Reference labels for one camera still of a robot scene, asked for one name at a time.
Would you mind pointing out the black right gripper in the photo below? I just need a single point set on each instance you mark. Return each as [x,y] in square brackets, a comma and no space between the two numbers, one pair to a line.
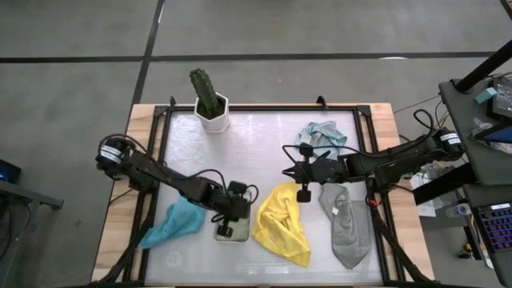
[324,171]

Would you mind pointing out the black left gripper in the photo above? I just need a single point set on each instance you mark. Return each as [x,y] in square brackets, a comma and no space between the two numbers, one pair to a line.
[232,204]

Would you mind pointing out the pale green microfiber towel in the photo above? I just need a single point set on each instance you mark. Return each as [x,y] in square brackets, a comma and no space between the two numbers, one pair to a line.
[241,232]

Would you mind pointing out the white plastic bin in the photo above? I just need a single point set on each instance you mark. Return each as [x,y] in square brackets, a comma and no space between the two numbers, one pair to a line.
[234,241]

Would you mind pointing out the yellow microfiber towel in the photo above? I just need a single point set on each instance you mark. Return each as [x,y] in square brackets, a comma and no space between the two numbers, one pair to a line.
[280,224]

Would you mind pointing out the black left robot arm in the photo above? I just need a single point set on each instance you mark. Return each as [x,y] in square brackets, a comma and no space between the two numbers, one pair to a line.
[160,176]

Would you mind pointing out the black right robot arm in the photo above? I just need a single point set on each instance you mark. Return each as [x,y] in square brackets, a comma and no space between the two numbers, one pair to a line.
[384,164]

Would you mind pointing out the light blue microfiber towel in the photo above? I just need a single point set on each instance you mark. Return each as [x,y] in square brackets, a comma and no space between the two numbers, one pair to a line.
[326,136]

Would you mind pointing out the teal microfiber towel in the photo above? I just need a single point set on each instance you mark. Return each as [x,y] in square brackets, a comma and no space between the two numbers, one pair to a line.
[176,224]

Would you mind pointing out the grey microfiber towel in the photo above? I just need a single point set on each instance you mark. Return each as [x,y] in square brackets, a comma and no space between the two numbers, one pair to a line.
[350,232]

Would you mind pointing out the white hexagonal plant pot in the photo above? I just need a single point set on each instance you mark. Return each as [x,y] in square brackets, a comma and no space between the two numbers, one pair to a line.
[218,122]

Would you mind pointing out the white paper sheet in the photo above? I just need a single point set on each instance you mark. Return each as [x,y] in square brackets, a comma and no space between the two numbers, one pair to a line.
[428,210]

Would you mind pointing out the clear plastic bottle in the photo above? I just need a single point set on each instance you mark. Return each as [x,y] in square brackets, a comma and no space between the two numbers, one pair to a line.
[462,209]

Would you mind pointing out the dark grey desk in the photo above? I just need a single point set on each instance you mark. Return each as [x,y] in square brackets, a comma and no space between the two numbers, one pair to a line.
[480,168]

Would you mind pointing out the clear plastic bag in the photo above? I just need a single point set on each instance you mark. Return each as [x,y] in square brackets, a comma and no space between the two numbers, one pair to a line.
[480,126]

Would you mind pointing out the small teal box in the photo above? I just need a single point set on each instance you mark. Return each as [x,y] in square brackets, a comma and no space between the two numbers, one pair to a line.
[486,95]

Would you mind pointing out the grey metal stand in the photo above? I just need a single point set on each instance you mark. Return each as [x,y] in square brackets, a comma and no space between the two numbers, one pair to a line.
[24,196]

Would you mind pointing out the tablet with blue screen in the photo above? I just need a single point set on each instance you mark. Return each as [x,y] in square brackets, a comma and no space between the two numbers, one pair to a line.
[500,135]

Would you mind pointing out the backlit keyboard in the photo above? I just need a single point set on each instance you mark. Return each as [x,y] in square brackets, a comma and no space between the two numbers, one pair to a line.
[498,228]

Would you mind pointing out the black pole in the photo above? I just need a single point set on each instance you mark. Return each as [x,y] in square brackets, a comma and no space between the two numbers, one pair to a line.
[484,68]

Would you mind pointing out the black electronic device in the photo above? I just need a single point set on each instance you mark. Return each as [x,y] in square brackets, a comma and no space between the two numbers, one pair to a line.
[504,100]

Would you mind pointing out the black device with blue light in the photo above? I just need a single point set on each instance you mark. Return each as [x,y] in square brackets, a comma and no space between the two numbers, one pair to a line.
[8,172]

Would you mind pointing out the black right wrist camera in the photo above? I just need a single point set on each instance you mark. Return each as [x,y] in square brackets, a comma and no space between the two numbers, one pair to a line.
[304,196]

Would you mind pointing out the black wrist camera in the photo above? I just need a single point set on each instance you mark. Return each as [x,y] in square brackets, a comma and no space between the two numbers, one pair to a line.
[304,196]
[225,231]

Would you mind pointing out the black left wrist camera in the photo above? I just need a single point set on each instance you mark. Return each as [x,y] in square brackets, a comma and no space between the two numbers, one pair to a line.
[225,231]

